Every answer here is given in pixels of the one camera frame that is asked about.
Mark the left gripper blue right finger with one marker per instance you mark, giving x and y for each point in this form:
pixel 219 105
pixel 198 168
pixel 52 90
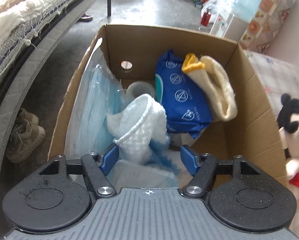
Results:
pixel 202 168

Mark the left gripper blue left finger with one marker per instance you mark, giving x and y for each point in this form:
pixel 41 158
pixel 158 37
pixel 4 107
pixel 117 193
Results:
pixel 96 167

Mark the blue wet wipes pack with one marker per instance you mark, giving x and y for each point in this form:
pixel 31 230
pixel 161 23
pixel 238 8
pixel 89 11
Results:
pixel 186 105

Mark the blue white fluffy towel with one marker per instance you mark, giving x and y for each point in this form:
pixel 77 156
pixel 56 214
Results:
pixel 140 132

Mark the bag of blue masks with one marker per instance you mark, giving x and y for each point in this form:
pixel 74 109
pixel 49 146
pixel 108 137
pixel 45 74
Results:
pixel 99 94

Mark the white tape roll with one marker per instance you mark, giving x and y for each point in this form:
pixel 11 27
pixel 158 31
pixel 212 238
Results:
pixel 139 88

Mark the cream glove yellow cuff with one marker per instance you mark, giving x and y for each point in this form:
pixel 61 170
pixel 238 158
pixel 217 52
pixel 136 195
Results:
pixel 209 75

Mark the plush doll red shirt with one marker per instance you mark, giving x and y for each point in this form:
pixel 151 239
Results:
pixel 288 123

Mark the clear printed plastic pouch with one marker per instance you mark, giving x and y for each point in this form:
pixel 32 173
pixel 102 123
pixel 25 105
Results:
pixel 128 174

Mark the brown cardboard box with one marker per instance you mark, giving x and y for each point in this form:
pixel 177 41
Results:
pixel 131 54

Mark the beige sneakers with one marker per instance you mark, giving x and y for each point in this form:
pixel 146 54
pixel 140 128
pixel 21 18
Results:
pixel 25 137

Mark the plaid patterned tablecloth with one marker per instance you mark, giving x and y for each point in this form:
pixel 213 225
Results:
pixel 280 81

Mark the red bottle on floor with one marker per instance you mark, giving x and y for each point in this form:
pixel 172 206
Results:
pixel 205 18

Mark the bed with quilts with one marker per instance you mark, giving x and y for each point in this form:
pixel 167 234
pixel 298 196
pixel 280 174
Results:
pixel 29 32

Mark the floral patterned folded mattress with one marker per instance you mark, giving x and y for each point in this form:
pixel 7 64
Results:
pixel 266 25

